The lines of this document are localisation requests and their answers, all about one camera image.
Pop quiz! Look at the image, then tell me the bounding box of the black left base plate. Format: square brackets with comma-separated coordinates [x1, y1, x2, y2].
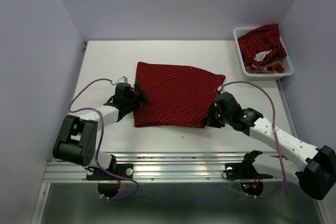
[86, 163, 134, 182]

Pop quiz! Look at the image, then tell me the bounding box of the red polka dot skirt in basket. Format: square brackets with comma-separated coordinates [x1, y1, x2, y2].
[238, 24, 287, 66]

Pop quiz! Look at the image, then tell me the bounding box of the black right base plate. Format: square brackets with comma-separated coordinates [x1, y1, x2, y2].
[222, 163, 273, 180]

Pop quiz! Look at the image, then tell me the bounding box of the red polka dot skirt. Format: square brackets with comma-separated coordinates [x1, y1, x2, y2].
[134, 62, 226, 129]
[238, 24, 287, 66]

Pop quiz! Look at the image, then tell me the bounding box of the aluminium mounting rail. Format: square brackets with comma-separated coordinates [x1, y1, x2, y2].
[43, 151, 321, 183]

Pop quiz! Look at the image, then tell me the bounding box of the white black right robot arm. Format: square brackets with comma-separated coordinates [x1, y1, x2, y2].
[205, 92, 335, 200]

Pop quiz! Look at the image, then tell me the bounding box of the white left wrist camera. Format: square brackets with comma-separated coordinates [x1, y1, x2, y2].
[117, 76, 129, 83]

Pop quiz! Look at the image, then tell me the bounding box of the red plaid skirt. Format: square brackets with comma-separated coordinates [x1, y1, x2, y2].
[245, 61, 285, 74]

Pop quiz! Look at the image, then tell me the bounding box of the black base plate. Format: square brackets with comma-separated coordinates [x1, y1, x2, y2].
[222, 163, 273, 180]
[86, 163, 134, 182]

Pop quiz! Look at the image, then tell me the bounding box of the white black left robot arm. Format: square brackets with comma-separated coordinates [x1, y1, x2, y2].
[52, 82, 150, 179]

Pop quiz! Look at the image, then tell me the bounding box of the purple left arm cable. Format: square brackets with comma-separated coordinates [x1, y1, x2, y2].
[68, 78, 140, 201]

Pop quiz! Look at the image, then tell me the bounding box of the white plastic basket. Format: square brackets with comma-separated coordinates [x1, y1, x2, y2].
[233, 24, 294, 81]

